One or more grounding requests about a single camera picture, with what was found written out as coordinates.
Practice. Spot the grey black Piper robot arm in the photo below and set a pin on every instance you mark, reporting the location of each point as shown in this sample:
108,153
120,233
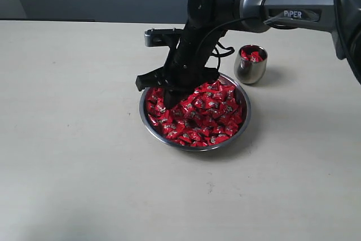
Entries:
208,21

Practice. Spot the red candy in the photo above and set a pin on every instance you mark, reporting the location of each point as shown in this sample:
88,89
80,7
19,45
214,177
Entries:
253,56

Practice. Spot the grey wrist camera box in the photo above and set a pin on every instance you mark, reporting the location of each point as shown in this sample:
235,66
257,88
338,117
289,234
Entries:
162,37

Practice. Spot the small steel cup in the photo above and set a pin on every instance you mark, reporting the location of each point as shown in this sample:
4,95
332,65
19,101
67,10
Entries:
248,72

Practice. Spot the round steel bowl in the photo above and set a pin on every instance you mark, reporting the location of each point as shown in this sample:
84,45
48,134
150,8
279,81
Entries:
194,146

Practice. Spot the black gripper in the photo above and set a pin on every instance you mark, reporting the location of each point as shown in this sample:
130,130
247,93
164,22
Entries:
186,68

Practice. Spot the pile of red wrapped candies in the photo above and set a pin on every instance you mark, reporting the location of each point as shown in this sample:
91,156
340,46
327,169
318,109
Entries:
208,119

